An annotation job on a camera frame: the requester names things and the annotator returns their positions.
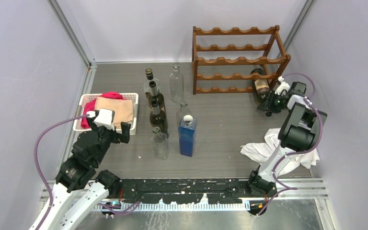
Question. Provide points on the tall clear glass bottle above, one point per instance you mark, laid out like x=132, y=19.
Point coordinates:
x=176, y=84

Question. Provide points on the clear glass bottle front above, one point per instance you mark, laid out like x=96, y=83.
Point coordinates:
x=159, y=143

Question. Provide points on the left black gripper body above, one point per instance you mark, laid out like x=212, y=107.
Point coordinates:
x=108, y=135

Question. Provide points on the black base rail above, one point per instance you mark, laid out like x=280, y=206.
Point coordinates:
x=189, y=191

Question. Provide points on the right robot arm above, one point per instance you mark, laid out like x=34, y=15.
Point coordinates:
x=300, y=133

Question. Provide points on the green wine bottle front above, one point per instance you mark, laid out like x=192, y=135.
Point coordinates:
x=158, y=117

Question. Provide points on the dark green wine bottle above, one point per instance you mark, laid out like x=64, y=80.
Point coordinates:
x=261, y=86

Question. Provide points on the wooden wine rack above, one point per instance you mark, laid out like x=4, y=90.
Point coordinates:
x=274, y=59

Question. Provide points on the clear glass bottle centre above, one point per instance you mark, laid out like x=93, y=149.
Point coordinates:
x=184, y=110

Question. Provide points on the clear whisky bottle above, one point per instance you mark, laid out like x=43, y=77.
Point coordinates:
x=149, y=78

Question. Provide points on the white plastic basket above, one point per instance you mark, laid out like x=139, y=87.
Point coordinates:
x=86, y=98

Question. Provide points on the green wine bottle middle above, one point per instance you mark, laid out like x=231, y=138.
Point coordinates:
x=155, y=94

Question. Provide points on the blue square glass bottle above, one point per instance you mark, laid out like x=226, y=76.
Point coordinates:
x=187, y=135

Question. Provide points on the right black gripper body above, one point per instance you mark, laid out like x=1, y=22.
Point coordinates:
x=276, y=104

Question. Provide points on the beige folded cloth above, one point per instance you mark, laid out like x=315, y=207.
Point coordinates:
x=124, y=109

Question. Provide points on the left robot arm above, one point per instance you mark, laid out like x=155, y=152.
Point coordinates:
x=78, y=188

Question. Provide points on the white cloth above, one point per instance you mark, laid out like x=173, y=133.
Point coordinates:
x=261, y=152

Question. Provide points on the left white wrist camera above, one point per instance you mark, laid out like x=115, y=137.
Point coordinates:
x=101, y=118

